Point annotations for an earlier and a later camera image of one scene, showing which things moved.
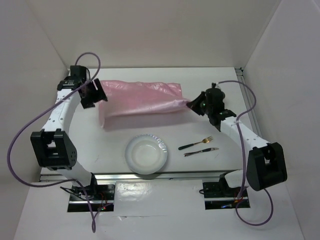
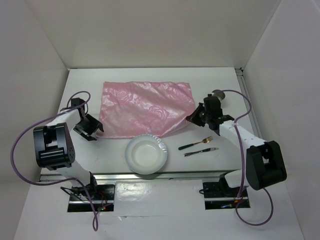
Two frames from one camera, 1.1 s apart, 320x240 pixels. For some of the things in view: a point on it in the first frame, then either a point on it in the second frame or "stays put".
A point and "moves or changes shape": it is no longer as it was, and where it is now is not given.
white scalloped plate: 146,154 stays put
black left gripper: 88,103 → 84,133
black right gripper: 194,104 → 194,118
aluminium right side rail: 244,87 stays put
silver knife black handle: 188,154 stays put
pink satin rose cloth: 135,104 moves or changes shape
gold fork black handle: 207,140 stays put
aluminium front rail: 189,175 stays put
